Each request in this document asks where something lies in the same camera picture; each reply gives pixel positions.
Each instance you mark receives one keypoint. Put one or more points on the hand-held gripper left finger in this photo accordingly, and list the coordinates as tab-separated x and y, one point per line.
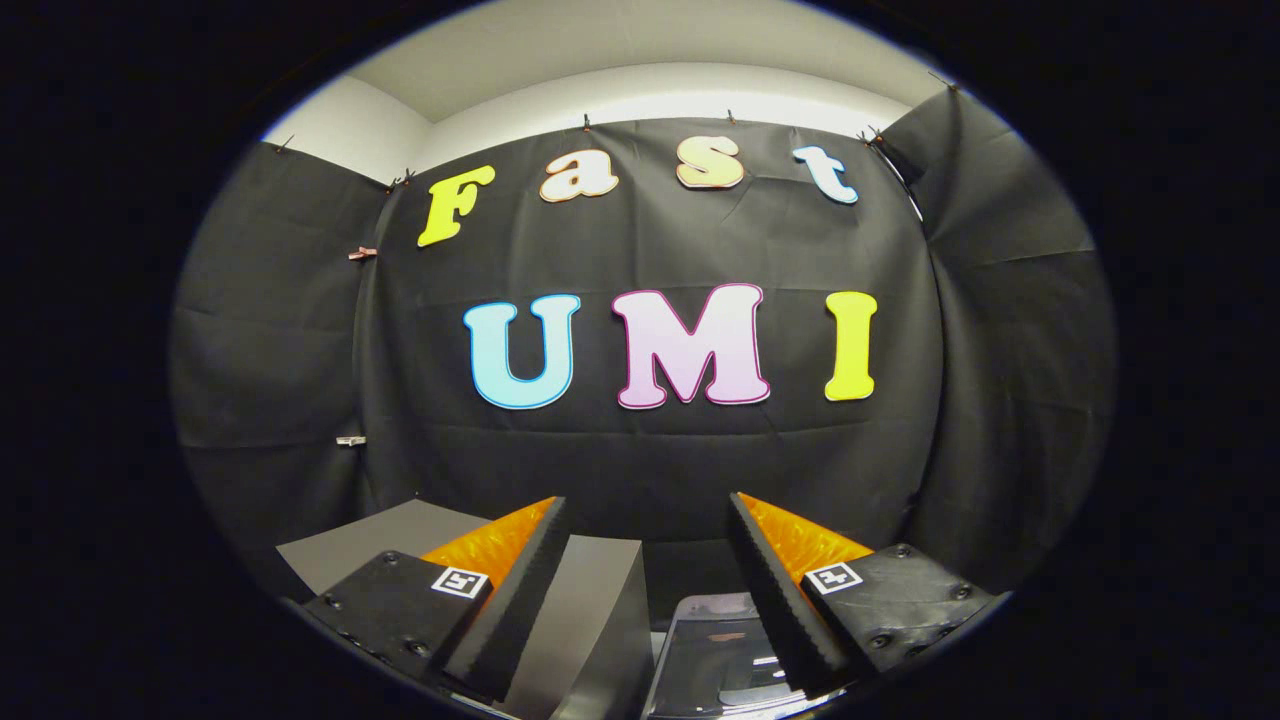
515	600

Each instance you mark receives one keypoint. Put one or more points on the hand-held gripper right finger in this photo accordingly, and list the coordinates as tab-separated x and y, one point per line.
775	600

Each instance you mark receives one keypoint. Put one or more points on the washing machine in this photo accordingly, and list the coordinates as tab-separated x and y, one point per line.
700	603

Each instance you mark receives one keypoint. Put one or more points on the grey cabinet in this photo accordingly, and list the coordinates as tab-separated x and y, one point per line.
590	630

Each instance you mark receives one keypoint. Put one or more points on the black backdrop cloth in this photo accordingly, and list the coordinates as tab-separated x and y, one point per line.
640	460

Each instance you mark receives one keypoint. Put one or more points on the pink clip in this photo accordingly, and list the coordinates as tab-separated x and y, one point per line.
362	253

